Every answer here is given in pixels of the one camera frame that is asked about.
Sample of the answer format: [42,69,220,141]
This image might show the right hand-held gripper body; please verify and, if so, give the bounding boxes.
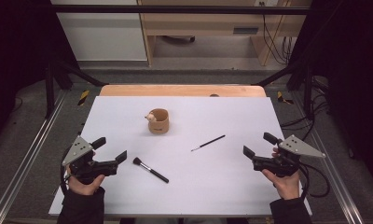
[252,133,327,179]

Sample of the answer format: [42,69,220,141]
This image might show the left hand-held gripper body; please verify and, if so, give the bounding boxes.
[62,134,119,186]

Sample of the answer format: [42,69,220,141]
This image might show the large black makeup brush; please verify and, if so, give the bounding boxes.
[132,157,170,184]

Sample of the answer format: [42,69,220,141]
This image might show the thin black makeup brush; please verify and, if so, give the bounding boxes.
[190,134,227,153]

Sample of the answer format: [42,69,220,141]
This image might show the tan round brush cup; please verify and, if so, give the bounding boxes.
[147,107,171,135]

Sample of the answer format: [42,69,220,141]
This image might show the person's left hand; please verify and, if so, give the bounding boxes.
[66,166,106,196]

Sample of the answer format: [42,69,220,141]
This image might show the person's right hand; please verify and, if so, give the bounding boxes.
[261,147,301,201]

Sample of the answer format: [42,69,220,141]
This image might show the yellow black tape strip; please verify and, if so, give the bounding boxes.
[276,91,295,105]
[77,90,90,106]

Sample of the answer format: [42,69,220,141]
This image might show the white board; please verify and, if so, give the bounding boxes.
[48,95,313,217]

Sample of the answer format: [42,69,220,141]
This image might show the wooden table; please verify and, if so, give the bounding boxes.
[99,84,267,98]

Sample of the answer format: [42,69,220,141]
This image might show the white cabinet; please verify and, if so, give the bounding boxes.
[49,0,148,62]

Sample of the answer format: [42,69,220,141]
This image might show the black curtain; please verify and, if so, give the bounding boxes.
[286,0,373,190]
[0,0,80,150]

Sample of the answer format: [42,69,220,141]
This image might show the light wooden desk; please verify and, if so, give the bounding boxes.
[137,0,313,67]

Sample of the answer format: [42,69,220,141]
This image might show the white power strip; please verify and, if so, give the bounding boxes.
[254,0,281,7]

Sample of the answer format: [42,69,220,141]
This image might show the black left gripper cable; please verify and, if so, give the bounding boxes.
[60,148,71,194]

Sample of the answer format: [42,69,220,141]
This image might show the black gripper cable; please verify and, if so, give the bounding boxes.
[298,162,331,199]
[60,148,71,194]

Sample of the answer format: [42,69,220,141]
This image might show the black floor cables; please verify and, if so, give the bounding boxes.
[281,76,332,141]

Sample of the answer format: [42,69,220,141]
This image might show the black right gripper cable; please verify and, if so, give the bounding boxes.
[298,162,331,199]

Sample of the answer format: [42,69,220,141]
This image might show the aluminium floor rail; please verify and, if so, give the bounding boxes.
[291,91,365,224]
[0,90,67,224]

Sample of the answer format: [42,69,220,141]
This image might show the black frame strut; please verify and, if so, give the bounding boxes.
[44,59,109,119]
[256,60,315,120]

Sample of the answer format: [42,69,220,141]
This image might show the black desk cables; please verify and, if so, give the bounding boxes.
[258,1,296,65]

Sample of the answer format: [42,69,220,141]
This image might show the black frame crossbar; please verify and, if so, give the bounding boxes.
[50,4,311,16]

